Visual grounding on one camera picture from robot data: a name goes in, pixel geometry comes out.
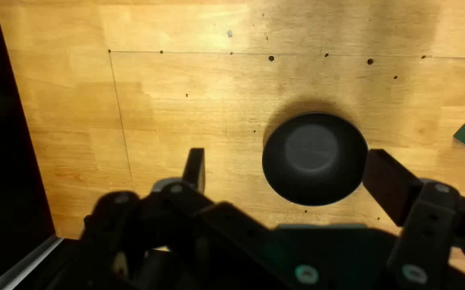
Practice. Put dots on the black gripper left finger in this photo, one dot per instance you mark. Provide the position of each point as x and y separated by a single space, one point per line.
194 171

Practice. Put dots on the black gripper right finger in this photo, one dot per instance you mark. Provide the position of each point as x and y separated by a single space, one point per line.
403 194

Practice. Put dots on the black round bowl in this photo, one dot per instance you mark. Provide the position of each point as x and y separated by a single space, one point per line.
315 158

